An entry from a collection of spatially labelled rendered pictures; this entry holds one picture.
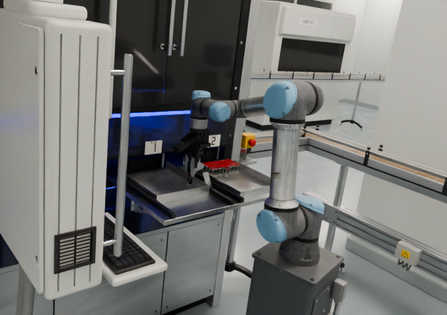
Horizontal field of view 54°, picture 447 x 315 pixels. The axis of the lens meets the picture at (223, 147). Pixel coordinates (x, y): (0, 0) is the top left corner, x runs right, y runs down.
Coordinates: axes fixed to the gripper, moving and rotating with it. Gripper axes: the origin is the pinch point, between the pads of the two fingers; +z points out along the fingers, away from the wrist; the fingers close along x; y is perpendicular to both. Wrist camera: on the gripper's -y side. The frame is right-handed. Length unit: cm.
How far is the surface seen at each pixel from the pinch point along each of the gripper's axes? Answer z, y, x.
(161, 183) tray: 7.0, -7.2, 10.0
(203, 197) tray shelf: 7.5, 1.2, -9.8
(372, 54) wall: -34, 832, 433
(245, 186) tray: 7.2, 26.4, -7.9
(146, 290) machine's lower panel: 68, -5, 20
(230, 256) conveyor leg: 76, 65, 35
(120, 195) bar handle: -12, -51, -35
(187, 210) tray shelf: 7.6, -12.4, -17.4
